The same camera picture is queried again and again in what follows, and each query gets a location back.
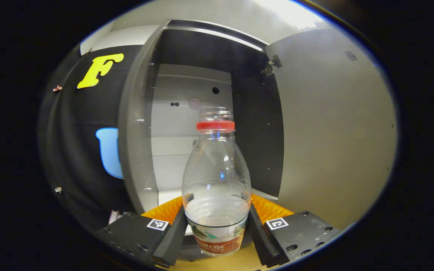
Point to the black backdrop cloth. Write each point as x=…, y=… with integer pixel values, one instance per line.
x=70, y=150

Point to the dark grey cabinet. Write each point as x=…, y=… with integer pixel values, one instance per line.
x=138, y=131

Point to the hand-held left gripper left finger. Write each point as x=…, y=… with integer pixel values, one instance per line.
x=171, y=241

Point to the beige cabinet door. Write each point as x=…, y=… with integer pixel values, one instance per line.
x=333, y=131

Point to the pink cloth clip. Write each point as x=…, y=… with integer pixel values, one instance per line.
x=57, y=88

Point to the clear plastic bottle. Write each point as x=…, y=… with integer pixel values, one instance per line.
x=216, y=169

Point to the metal door hinge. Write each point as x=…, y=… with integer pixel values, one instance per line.
x=271, y=66

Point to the dark blue book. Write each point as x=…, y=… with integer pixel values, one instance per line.
x=114, y=217

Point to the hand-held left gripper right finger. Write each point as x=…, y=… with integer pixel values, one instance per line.
x=264, y=241

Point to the long ceiling light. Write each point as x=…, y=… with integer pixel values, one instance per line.
x=288, y=11

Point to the black cloth clip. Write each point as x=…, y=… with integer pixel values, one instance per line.
x=87, y=52

